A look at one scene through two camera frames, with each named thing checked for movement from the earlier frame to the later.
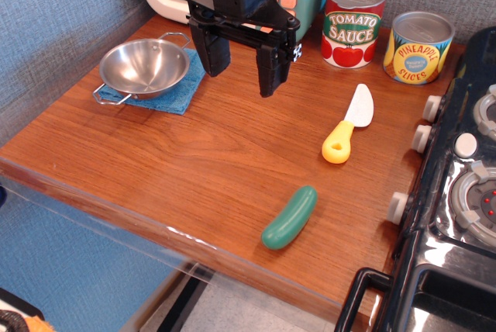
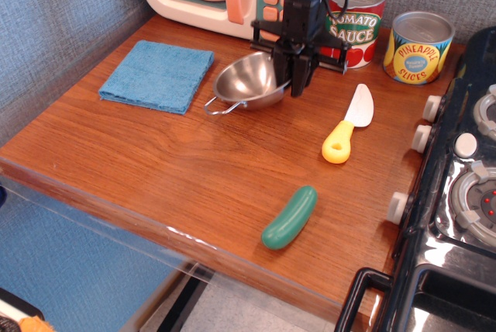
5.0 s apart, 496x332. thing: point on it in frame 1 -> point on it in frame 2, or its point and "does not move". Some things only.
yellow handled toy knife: (336, 149) does not move
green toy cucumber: (291, 223) does not move
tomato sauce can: (353, 15) does not move
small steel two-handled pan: (146, 67) -> (249, 77)
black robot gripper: (242, 0) -> (298, 46)
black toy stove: (446, 280) does not move
